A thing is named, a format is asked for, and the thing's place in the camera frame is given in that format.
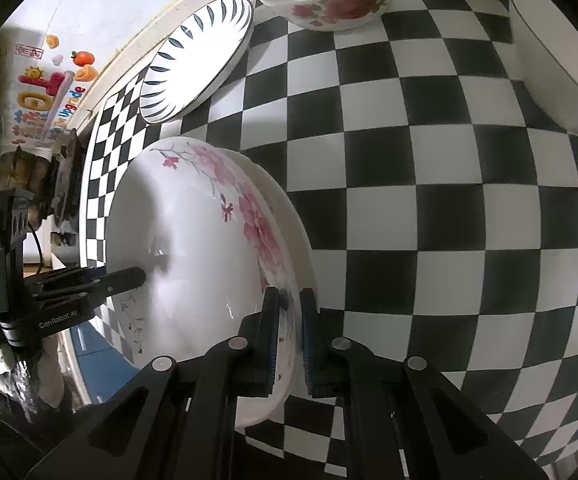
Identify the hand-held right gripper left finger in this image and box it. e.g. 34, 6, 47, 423
24, 286, 282, 480

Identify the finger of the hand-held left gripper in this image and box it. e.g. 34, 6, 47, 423
43, 266, 148, 307
38, 266, 108, 289

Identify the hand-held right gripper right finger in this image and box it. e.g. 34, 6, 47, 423
300, 288, 550, 480

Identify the pink floral plate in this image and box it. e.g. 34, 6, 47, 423
103, 136, 300, 428

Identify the leaf pattern plate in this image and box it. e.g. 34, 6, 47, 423
139, 0, 254, 125

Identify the person's left forearm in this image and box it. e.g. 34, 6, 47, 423
0, 360, 100, 466

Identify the person's left hand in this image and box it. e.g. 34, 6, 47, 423
0, 332, 67, 406

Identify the brown wok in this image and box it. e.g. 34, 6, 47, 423
0, 147, 57, 223

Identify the black and white checkered tablecloth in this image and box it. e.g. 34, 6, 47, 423
80, 0, 578, 480

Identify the plain white bowl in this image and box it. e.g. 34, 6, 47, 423
510, 0, 578, 138

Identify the black cable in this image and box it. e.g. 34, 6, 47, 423
25, 222, 46, 267

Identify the colourful wall sticker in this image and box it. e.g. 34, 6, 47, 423
0, 30, 100, 148

